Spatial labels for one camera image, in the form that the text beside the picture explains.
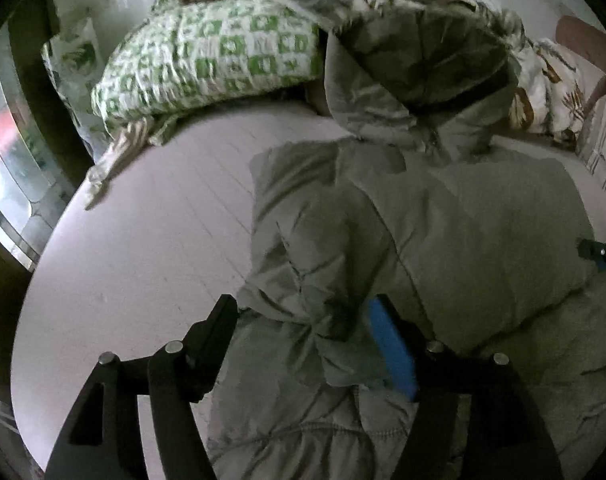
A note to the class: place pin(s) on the beige striped cloth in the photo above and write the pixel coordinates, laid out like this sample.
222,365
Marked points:
118,152

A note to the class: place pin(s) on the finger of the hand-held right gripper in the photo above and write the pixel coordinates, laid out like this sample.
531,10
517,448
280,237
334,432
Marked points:
605,255

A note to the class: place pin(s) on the white leaf-print quilt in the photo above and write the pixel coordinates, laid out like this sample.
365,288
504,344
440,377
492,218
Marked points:
540,77

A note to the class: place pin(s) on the green checked pillow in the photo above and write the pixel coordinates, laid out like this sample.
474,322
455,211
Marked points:
213,55

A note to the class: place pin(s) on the brown wooden chair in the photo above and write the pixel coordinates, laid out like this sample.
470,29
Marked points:
590,55

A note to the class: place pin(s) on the window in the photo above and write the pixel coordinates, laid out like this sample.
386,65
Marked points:
18,160

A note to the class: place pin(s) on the grey-green puffer jacket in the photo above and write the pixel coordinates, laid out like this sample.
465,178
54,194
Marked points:
463,220

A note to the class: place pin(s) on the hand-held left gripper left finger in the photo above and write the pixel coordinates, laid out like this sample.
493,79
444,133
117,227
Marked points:
203,360

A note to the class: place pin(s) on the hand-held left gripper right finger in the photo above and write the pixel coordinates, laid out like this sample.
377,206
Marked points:
390,350

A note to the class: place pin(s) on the white green-leaf print cloth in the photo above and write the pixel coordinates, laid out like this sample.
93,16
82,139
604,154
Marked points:
75,55

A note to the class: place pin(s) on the pink quilted bed sheet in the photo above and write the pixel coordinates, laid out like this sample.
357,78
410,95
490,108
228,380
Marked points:
158,230

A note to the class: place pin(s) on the pale plaid bedding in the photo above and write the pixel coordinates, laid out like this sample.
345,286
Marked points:
605,145

